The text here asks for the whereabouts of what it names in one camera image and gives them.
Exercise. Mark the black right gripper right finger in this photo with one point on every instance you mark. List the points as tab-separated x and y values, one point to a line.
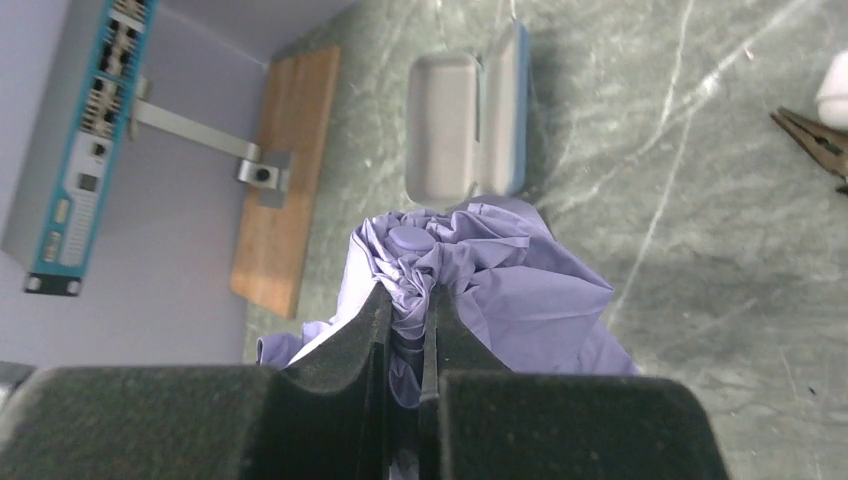
477	419

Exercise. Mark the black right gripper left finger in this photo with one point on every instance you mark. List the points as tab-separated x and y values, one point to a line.
199	417

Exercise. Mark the lilac umbrella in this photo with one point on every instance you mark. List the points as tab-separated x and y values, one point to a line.
425	298

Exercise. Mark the white pipe elbow fitting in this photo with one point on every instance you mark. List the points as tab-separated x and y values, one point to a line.
831	98

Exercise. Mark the grey metal stand plate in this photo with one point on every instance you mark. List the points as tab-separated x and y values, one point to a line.
212	142

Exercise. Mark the wooden board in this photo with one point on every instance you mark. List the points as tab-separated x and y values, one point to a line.
272	243

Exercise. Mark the dark network switch box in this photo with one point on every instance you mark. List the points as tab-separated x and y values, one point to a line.
55	214

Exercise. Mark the yellow handled pliers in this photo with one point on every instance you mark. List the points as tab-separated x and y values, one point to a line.
824	145

